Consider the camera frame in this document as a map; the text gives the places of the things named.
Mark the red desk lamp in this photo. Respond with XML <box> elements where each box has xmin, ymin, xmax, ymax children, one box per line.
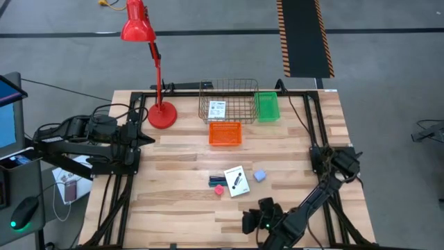
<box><xmin>120</xmin><ymin>0</ymin><xmax>178</xmax><ymax>130</ymax></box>

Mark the metal wire basket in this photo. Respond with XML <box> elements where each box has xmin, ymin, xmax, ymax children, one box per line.
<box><xmin>198</xmin><ymin>78</ymin><xmax>260</xmax><ymax>125</ymax></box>

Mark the green plastic basket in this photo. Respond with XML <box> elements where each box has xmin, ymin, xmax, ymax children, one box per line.
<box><xmin>254</xmin><ymin>91</ymin><xmax>281</xmax><ymax>123</ymax></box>

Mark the black computer mouse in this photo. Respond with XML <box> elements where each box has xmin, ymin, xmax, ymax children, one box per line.
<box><xmin>10</xmin><ymin>196</ymin><xmax>40</xmax><ymax>231</ymax></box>

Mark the white box with tool print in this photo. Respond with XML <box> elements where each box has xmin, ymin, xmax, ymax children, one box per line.
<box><xmin>223</xmin><ymin>165</ymin><xmax>251</xmax><ymax>198</ymax></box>

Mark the black orange-striped floor mat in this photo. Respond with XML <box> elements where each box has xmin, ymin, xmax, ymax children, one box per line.
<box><xmin>276</xmin><ymin>0</ymin><xmax>336</xmax><ymax>78</ymax></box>

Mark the white paper sheet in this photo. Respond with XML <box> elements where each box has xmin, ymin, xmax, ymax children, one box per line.
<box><xmin>51</xmin><ymin>155</ymin><xmax>93</xmax><ymax>205</ymax></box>

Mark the black bar behind table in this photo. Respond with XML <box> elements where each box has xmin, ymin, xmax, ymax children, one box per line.
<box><xmin>149</xmin><ymin>81</ymin><xmax>214</xmax><ymax>91</ymax></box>

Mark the black table cable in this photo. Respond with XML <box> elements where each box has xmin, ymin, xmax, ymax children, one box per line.
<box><xmin>275</xmin><ymin>78</ymin><xmax>330</xmax><ymax>153</ymax></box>

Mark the white label card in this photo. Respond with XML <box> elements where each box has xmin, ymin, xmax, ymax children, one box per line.
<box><xmin>207</xmin><ymin>100</ymin><xmax>227</xmax><ymax>120</ymax></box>

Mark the grey side desk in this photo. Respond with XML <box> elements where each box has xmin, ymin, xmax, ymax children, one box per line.
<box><xmin>0</xmin><ymin>152</ymin><xmax>46</xmax><ymax>250</ymax></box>

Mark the yellow cable with plug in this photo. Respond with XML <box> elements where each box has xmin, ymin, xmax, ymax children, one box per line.
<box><xmin>98</xmin><ymin>0</ymin><xmax>128</xmax><ymax>11</ymax></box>

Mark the orange plastic basket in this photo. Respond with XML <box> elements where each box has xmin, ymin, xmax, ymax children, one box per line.
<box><xmin>208</xmin><ymin>121</ymin><xmax>243</xmax><ymax>147</ymax></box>

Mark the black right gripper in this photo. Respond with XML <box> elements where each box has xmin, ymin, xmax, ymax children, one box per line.
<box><xmin>258</xmin><ymin>197</ymin><xmax>284</xmax><ymax>241</ymax></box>

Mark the maroon power bank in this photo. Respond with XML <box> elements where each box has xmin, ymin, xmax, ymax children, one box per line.
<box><xmin>64</xmin><ymin>179</ymin><xmax>78</xmax><ymax>203</ymax></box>

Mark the smartphone with lit screen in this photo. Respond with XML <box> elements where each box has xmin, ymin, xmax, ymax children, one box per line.
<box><xmin>8</xmin><ymin>155</ymin><xmax>33</xmax><ymax>166</ymax></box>

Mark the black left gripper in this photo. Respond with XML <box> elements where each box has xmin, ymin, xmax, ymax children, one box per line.
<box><xmin>118</xmin><ymin>121</ymin><xmax>156</xmax><ymax>153</ymax></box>

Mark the black aluminium table frame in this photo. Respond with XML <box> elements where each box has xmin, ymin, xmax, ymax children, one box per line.
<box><xmin>83</xmin><ymin>89</ymin><xmax>377</xmax><ymax>250</ymax></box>

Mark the computer monitor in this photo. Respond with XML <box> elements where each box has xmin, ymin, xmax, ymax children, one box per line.
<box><xmin>0</xmin><ymin>72</ymin><xmax>28</xmax><ymax>157</ymax></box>

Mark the black floor cable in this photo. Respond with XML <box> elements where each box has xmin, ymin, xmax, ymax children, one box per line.
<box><xmin>20</xmin><ymin>78</ymin><xmax>112</xmax><ymax>102</ymax></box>

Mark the white thin cable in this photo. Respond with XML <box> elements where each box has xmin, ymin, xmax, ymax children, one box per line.
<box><xmin>51</xmin><ymin>192</ymin><xmax>72</xmax><ymax>223</ymax></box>

